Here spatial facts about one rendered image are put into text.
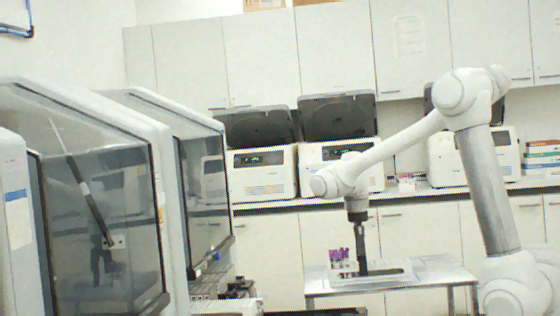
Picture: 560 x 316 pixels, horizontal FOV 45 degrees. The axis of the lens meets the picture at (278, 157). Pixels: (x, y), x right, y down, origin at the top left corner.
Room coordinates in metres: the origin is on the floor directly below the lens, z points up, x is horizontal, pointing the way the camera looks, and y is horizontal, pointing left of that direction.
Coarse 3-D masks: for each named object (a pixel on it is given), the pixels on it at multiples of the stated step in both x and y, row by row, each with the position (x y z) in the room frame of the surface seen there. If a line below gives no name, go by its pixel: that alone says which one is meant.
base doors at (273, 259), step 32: (256, 224) 4.40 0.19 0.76; (288, 224) 4.37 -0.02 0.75; (320, 224) 4.33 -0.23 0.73; (352, 224) 4.30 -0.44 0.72; (416, 224) 4.25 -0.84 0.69; (448, 224) 4.22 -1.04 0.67; (544, 224) 4.14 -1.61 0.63; (256, 256) 4.40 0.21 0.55; (288, 256) 4.37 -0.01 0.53; (320, 256) 4.34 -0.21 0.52; (352, 256) 4.30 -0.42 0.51; (384, 256) 4.28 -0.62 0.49; (480, 256) 4.19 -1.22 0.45; (256, 288) 4.40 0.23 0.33; (288, 288) 4.37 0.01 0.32
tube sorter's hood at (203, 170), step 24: (120, 96) 2.44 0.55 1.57; (168, 120) 2.34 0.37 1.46; (192, 120) 2.62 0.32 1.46; (192, 144) 2.18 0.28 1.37; (216, 144) 2.51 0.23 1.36; (192, 168) 2.15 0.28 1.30; (216, 168) 2.47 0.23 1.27; (192, 192) 2.12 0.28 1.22; (216, 192) 2.44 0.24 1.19; (192, 216) 2.10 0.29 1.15; (216, 216) 2.40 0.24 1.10; (192, 240) 2.07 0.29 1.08; (216, 240) 2.37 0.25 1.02; (192, 264) 2.03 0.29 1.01
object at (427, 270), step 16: (416, 256) 2.71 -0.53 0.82; (432, 256) 2.69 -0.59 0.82; (448, 256) 2.66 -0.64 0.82; (304, 272) 2.61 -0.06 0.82; (320, 272) 2.59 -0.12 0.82; (416, 272) 2.45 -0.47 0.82; (432, 272) 2.42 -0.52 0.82; (448, 272) 2.40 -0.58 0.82; (464, 272) 2.38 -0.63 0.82; (304, 288) 2.36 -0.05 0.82; (320, 288) 2.34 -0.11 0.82; (336, 288) 2.32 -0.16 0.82; (352, 288) 2.30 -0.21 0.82; (368, 288) 2.29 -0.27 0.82; (384, 288) 2.28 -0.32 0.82; (400, 288) 2.28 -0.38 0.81; (416, 288) 2.28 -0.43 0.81; (448, 288) 2.69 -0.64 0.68; (480, 288) 2.33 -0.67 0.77; (448, 304) 2.70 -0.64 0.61
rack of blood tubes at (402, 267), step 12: (372, 264) 2.37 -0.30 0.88; (384, 264) 2.36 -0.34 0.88; (396, 264) 2.35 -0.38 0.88; (408, 264) 2.34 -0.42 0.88; (336, 276) 2.35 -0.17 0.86; (360, 276) 2.37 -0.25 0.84; (372, 276) 2.43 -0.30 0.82; (384, 276) 2.34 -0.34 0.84; (396, 276) 2.34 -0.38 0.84; (408, 276) 2.34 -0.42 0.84
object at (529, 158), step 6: (528, 156) 4.53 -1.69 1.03; (534, 156) 4.53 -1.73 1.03; (540, 156) 4.52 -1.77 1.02; (546, 156) 4.51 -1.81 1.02; (552, 156) 4.51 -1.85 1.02; (558, 156) 4.50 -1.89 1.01; (528, 162) 4.53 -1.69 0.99; (534, 162) 4.53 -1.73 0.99; (540, 162) 4.52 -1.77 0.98; (546, 162) 4.51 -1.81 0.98; (552, 162) 4.51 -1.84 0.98
